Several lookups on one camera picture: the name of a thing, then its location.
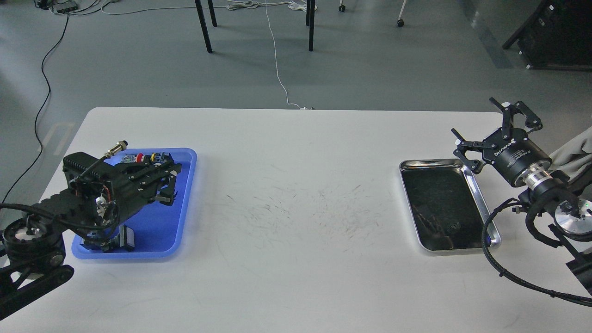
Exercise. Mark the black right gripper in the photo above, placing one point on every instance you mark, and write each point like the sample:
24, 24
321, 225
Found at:
515, 155

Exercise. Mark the steel metal tray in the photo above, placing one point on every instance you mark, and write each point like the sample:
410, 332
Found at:
447, 207

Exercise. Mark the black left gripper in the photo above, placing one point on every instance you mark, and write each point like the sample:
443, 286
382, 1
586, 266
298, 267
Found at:
100, 194

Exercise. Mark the black table leg right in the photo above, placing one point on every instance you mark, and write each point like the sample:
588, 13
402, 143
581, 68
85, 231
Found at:
310, 6

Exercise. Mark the red push button switch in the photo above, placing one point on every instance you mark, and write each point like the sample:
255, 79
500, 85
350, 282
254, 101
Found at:
156, 157

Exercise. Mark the black square button switch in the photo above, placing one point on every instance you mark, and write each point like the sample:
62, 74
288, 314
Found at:
125, 239

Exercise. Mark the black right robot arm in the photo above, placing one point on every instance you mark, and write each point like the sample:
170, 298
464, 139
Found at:
555, 214

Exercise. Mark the black power strip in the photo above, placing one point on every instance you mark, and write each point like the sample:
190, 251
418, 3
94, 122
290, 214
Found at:
57, 6

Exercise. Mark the black equipment cabinet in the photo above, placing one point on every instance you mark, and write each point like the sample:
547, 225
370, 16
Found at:
557, 36

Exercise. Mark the blue plastic tray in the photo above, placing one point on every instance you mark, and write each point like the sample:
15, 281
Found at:
158, 228

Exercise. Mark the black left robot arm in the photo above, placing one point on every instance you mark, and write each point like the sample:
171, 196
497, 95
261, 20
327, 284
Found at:
35, 248

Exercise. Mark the black table leg left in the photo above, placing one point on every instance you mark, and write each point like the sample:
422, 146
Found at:
202, 22

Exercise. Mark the yellow push button switch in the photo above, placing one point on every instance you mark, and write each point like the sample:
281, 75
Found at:
95, 243

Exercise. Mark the black table leg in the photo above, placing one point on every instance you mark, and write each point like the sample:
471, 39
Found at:
310, 6
202, 22

